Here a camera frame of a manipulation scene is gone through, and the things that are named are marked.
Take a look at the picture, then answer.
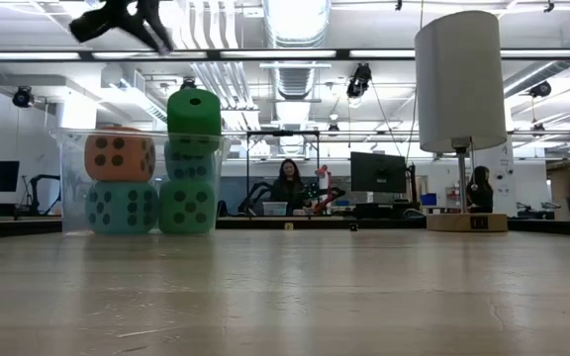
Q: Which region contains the white cylinder table lamp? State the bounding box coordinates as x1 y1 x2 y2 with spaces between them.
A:
414 10 510 233

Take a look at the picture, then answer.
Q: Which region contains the clear plastic container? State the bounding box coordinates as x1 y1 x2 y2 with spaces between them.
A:
262 201 289 218

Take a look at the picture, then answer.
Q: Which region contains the large green foam die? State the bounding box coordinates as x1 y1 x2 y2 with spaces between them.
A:
158 180 217 235
166 88 224 155

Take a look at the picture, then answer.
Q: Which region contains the red desk lamp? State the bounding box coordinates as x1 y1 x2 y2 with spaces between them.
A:
313 164 346 216

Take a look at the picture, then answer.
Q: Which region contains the black background rig frame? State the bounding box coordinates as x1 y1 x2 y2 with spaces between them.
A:
244 130 322 219

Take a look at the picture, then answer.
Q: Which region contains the black overhead light bar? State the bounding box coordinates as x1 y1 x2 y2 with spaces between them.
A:
0 47 570 62

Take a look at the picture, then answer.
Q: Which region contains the large teal foam die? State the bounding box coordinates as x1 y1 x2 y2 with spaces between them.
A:
84 180 160 235
164 140 218 183

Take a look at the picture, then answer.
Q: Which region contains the clear plastic box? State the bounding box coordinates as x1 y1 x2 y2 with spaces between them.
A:
49 127 233 235

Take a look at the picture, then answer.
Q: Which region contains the large orange foam die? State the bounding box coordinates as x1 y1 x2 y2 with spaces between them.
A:
83 126 157 183

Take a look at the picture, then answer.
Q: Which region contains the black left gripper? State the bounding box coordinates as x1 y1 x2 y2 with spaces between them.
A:
68 0 175 55

